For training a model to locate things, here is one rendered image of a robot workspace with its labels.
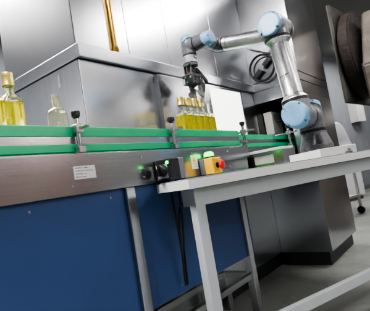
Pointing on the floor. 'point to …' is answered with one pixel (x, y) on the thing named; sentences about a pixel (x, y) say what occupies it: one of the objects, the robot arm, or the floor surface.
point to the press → (367, 63)
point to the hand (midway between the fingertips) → (199, 100)
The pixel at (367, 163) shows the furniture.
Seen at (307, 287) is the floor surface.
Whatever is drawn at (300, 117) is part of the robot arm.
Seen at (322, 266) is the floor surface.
